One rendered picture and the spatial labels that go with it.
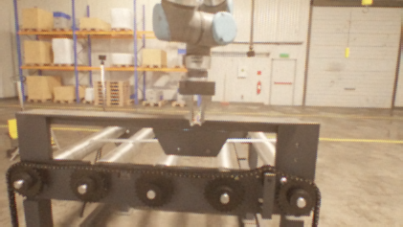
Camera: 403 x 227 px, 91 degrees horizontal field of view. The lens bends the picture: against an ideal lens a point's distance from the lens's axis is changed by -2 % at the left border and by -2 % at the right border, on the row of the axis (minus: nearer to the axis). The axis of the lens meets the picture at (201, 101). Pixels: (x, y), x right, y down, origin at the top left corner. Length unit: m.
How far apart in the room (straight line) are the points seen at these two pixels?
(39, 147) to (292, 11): 10.50
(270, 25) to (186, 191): 9.81
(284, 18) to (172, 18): 10.19
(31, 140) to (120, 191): 0.47
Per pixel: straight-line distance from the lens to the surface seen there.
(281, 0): 10.83
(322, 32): 11.08
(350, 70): 11.60
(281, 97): 10.33
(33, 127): 1.19
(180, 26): 0.54
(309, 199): 0.96
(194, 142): 0.89
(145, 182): 0.94
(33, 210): 1.32
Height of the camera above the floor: 1.34
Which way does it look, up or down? 7 degrees down
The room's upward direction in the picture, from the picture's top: 1 degrees clockwise
